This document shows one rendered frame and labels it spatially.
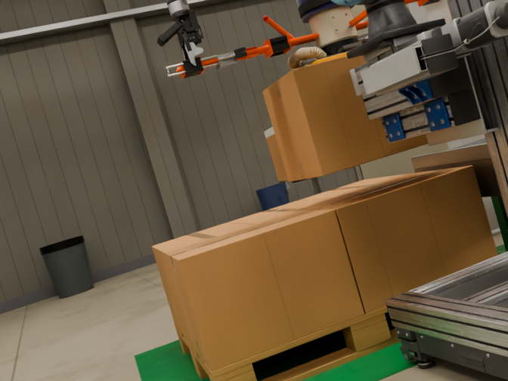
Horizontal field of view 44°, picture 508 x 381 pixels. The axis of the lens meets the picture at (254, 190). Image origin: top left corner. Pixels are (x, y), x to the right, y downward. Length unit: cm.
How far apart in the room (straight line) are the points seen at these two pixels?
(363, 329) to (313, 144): 70
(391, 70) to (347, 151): 66
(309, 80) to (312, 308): 82
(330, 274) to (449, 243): 50
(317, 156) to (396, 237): 43
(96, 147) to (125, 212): 85
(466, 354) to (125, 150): 633
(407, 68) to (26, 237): 640
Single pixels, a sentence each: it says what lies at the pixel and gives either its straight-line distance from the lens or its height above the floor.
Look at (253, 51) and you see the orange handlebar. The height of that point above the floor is 120.
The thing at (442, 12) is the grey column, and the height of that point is 134.
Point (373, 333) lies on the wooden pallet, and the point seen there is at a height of 7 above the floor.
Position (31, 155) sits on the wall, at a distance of 770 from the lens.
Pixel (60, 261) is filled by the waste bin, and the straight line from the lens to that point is 705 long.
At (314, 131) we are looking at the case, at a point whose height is 84.
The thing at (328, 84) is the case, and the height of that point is 99.
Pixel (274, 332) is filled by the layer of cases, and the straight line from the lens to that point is 225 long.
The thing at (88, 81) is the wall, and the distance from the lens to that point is 787.
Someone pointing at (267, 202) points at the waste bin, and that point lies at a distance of 762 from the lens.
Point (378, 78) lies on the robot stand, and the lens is 177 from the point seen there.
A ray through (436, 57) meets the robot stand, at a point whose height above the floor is 91.
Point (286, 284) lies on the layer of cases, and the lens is 223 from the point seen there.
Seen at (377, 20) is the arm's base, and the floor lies 109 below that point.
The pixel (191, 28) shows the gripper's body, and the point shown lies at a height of 133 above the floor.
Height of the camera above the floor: 77
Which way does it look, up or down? 2 degrees down
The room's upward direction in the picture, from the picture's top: 16 degrees counter-clockwise
